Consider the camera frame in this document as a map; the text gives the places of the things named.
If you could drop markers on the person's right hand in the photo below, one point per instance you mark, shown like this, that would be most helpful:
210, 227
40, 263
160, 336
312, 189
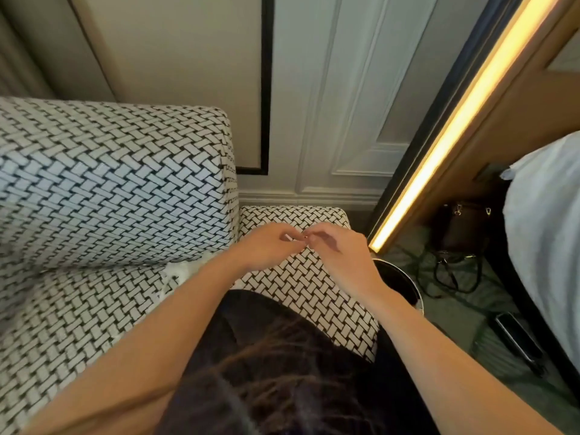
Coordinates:
349, 267

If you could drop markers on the person's left hand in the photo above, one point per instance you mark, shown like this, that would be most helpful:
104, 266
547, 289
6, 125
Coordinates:
267, 249

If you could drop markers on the pile of white paper scraps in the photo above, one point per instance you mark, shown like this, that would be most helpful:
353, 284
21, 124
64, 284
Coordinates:
181, 271

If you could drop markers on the black white woven-pattern sofa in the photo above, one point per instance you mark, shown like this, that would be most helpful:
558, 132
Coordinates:
113, 185

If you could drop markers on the person's left forearm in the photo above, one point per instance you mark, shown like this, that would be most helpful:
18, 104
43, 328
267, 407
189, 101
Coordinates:
127, 357

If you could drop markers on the person's right forearm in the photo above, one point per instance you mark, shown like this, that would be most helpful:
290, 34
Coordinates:
457, 371

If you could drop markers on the black round trash bin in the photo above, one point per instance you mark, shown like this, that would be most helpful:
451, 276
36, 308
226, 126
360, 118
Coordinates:
401, 280

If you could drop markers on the brown handbag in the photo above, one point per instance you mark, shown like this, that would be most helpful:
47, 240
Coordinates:
462, 228

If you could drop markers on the lit yellow light strip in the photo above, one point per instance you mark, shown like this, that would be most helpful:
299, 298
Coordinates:
457, 126

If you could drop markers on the black smartphone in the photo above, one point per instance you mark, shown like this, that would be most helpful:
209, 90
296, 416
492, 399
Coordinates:
519, 337

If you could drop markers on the dark bed base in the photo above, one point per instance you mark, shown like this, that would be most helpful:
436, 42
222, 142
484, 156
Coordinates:
530, 303

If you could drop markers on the white bed sheet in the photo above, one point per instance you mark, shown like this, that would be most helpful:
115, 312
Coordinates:
548, 231

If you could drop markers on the wooden headboard panel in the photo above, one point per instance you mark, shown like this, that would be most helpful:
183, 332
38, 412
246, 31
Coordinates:
521, 122

